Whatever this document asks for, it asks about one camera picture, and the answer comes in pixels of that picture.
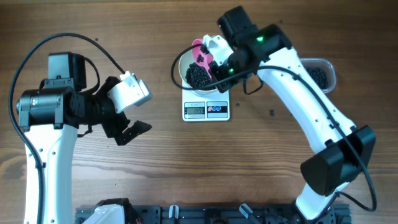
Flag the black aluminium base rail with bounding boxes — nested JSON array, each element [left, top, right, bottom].
[[74, 203, 352, 224]]

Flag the pink plastic measuring scoop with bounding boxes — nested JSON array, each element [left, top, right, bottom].
[[192, 39, 213, 79]]

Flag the clear plastic food container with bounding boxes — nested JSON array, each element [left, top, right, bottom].
[[300, 58, 336, 93]]

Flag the left black camera cable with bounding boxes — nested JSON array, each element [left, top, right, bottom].
[[8, 32, 126, 224]]

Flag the right black camera cable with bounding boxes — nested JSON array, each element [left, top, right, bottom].
[[170, 43, 377, 224]]

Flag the white bowl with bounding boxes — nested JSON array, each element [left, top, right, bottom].
[[178, 44, 218, 96]]

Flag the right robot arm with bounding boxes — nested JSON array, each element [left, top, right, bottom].
[[205, 6, 376, 223]]

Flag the white digital kitchen scale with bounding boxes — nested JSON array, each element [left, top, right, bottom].
[[182, 89, 230, 122]]

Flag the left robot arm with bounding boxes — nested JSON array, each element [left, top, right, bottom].
[[17, 52, 152, 223]]

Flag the black beans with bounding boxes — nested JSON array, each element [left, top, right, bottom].
[[186, 62, 311, 95]]

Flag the black camera cable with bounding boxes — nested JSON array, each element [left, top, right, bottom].
[[8, 32, 126, 224], [170, 43, 377, 224]]

